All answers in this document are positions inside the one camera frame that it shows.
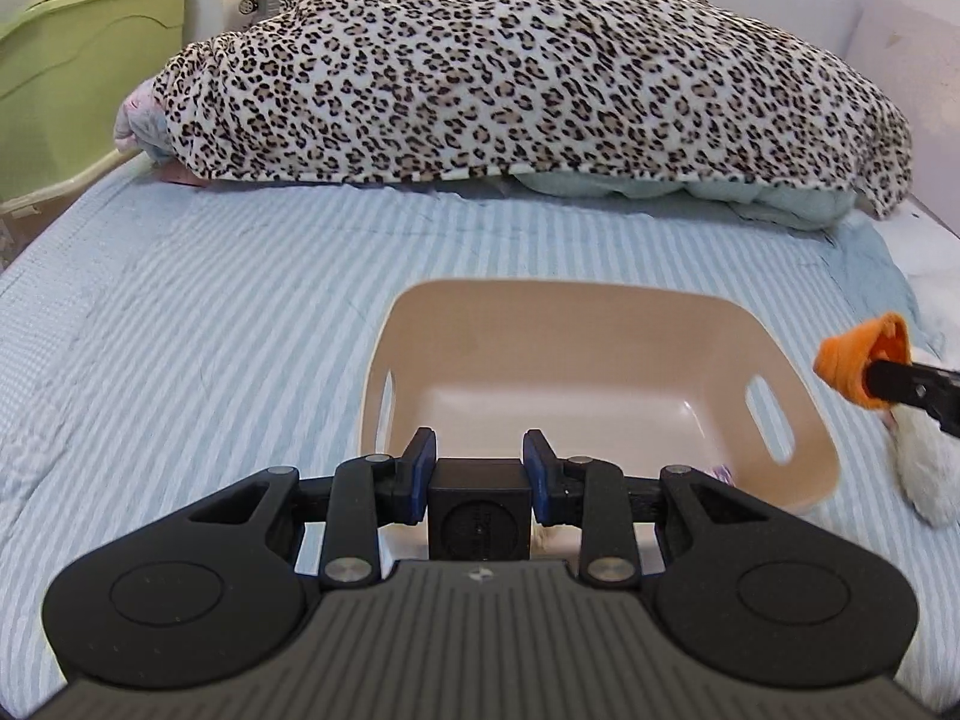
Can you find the teal green quilt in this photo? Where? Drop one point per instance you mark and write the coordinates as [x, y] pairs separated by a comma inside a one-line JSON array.
[[806, 209]]

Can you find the pink floral pillow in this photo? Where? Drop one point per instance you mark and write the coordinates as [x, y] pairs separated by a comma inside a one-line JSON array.
[[141, 125]]

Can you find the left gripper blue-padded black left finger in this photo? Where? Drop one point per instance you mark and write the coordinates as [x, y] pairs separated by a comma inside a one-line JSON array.
[[273, 508]]

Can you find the white plush toy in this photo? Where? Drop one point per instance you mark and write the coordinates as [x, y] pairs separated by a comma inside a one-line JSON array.
[[925, 458]]

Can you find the small purple blue box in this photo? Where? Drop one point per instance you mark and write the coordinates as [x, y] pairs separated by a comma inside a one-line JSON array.
[[723, 474]]

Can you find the small black cube box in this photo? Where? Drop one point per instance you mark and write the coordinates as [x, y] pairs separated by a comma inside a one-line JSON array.
[[479, 510]]

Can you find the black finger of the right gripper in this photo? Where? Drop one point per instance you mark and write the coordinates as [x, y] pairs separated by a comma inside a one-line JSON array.
[[927, 388]]

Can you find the striped light blue bedsheet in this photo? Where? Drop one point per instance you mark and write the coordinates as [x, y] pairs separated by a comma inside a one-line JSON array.
[[160, 342]]

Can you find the beige plastic storage basket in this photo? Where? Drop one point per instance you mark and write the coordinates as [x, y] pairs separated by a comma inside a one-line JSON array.
[[641, 377]]

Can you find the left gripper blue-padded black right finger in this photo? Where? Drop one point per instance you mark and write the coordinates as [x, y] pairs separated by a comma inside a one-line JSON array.
[[605, 505]]

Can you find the leopard print blanket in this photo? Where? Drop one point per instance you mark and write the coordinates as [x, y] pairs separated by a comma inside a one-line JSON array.
[[384, 91]]

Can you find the orange fabric pouch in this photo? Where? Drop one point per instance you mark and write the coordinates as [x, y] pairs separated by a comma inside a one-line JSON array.
[[842, 361]]

